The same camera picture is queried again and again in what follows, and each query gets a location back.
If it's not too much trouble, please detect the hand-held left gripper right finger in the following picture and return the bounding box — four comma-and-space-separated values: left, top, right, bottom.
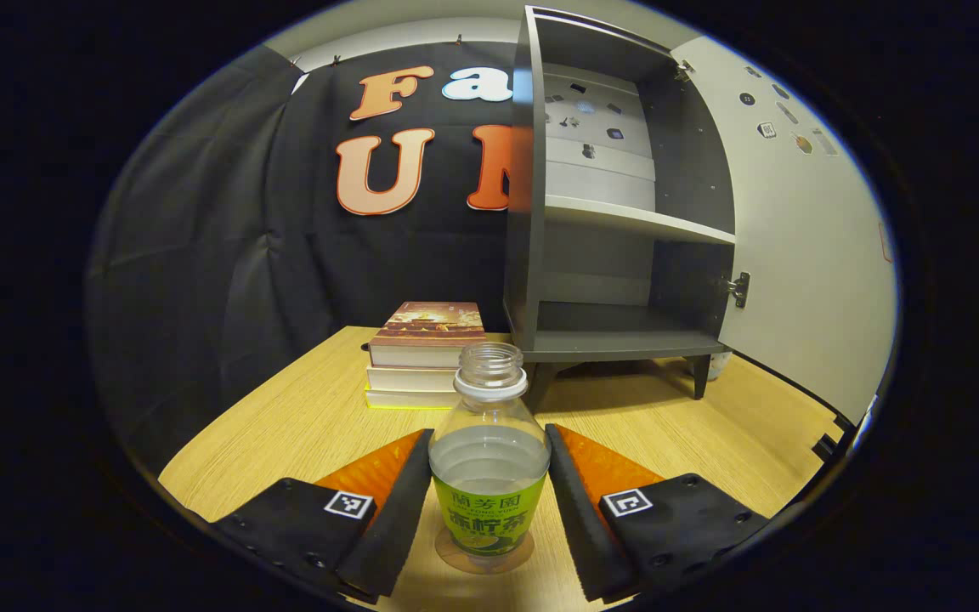
545, 423, 771, 604

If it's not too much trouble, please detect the row of black cloth clips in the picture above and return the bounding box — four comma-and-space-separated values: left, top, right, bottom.
288, 34, 466, 70

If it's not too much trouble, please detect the grey cabinet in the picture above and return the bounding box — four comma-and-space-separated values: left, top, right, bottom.
502, 4, 754, 402

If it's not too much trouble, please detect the black backdrop cloth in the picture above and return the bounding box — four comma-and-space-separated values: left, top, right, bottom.
86, 41, 535, 479

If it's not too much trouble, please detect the brown cover book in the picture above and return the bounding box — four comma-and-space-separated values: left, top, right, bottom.
368, 302, 489, 370

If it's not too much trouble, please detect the round brown coaster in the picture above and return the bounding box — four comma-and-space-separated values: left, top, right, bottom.
436, 523, 535, 576

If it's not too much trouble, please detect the green label bottle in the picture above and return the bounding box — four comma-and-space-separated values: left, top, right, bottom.
428, 342, 552, 558

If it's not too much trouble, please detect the white edged book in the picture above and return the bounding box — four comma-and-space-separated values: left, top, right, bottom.
366, 365, 461, 394

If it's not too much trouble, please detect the white cabinet shelf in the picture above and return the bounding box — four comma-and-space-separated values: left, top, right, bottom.
545, 195, 738, 247

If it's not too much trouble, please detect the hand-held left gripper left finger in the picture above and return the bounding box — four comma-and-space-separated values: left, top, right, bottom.
211, 428, 435, 600

